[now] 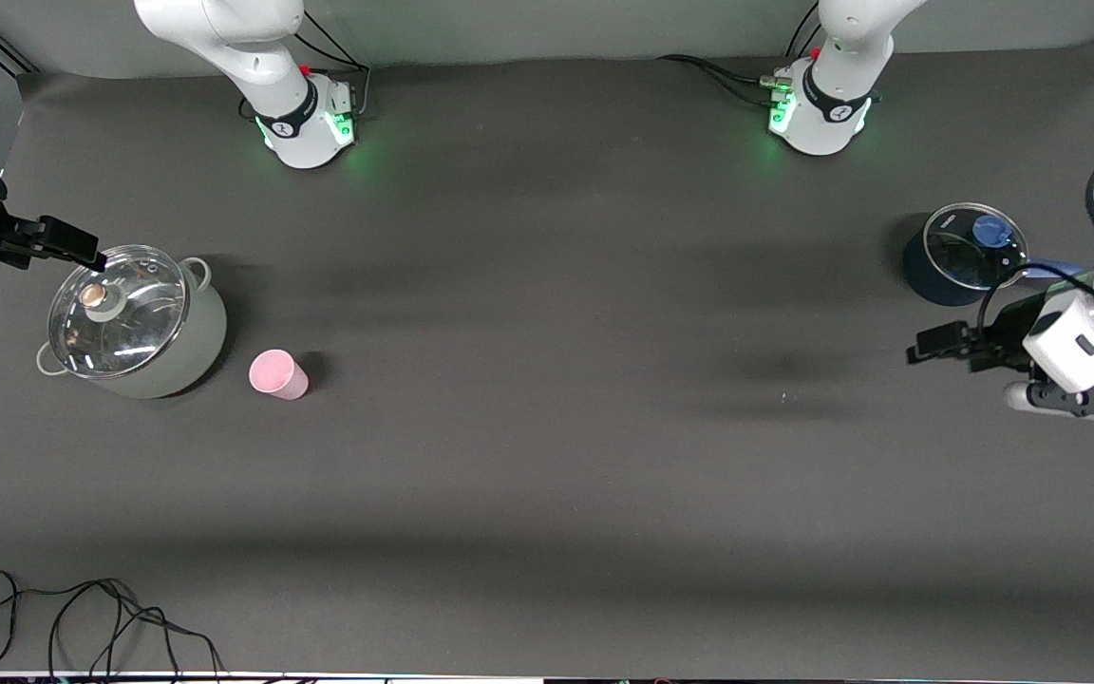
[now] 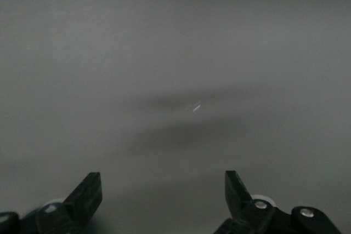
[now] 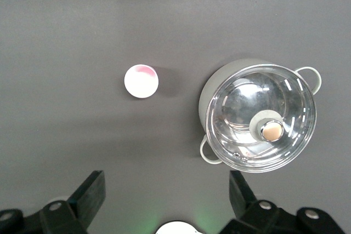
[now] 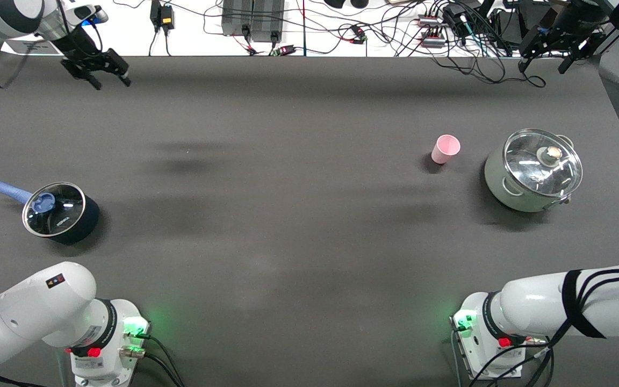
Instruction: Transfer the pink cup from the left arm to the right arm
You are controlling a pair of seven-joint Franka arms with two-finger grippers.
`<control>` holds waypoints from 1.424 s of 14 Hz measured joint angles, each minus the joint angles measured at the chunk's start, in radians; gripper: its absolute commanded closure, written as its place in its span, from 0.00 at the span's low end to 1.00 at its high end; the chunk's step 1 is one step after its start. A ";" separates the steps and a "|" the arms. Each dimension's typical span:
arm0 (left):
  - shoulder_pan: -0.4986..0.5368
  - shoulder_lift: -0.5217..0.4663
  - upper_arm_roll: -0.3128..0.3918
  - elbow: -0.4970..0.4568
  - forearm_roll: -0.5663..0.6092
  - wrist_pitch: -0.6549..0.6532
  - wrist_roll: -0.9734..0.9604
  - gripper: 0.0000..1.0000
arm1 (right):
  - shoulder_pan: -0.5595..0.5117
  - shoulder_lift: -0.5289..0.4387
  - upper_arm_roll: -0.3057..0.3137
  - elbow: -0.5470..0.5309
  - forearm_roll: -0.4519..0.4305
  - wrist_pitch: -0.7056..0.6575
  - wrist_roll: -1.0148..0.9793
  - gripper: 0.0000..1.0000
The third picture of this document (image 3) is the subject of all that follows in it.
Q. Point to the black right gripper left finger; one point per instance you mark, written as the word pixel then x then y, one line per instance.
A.
pixel 90 198

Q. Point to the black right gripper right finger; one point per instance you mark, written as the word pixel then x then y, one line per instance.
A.
pixel 246 204

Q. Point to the pink plastic cup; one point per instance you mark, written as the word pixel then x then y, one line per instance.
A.
pixel 141 82

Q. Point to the pale green cooking pot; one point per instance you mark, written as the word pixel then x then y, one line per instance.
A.
pixel 211 91

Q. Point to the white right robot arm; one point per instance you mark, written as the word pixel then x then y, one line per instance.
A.
pixel 178 228

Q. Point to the glass pot lid steel knob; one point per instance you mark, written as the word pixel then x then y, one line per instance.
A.
pixel 246 94

